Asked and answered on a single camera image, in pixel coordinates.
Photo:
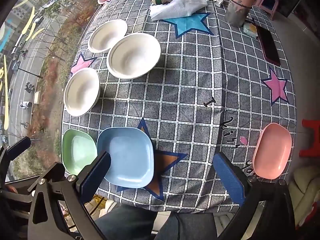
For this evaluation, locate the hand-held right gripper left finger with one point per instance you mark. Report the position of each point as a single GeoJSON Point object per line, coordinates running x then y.
{"type": "Point", "coordinates": [96, 176]}

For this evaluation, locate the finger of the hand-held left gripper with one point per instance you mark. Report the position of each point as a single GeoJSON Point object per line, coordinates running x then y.
{"type": "Point", "coordinates": [18, 147]}

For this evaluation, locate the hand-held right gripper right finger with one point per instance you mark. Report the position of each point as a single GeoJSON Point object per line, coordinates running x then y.
{"type": "Point", "coordinates": [230, 180]}

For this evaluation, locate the green plate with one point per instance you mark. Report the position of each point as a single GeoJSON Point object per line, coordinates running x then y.
{"type": "Point", "coordinates": [78, 152]}

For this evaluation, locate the blue plate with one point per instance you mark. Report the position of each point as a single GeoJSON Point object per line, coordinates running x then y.
{"type": "Point", "coordinates": [130, 155]}

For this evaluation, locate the pink plastic container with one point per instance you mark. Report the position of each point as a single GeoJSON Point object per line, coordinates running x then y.
{"type": "Point", "coordinates": [272, 150]}

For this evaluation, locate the white bowl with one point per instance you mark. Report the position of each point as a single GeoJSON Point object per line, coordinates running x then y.
{"type": "Point", "coordinates": [132, 55]}
{"type": "Point", "coordinates": [107, 36]}
{"type": "Point", "coordinates": [81, 92]}

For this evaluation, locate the person's legs in jeans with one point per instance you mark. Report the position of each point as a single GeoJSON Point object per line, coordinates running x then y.
{"type": "Point", "coordinates": [140, 225]}

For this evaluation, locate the cream cushion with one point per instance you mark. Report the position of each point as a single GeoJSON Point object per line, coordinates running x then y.
{"type": "Point", "coordinates": [306, 195]}

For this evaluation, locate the red plastic stool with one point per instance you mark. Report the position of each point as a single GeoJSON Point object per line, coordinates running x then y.
{"type": "Point", "coordinates": [311, 140]}

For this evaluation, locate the checked star-print tablecloth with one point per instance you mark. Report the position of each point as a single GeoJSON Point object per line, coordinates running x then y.
{"type": "Point", "coordinates": [190, 92]}

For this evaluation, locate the small snack packet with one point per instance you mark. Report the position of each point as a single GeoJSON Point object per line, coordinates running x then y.
{"type": "Point", "coordinates": [250, 30]}

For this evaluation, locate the pink and grey cylinder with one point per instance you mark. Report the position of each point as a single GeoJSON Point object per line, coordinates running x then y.
{"type": "Point", "coordinates": [240, 2]}

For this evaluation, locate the white towel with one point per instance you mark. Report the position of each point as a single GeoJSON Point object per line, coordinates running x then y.
{"type": "Point", "coordinates": [177, 6]}

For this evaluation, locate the pink plastic stool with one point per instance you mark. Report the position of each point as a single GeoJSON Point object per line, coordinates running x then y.
{"type": "Point", "coordinates": [268, 1]}

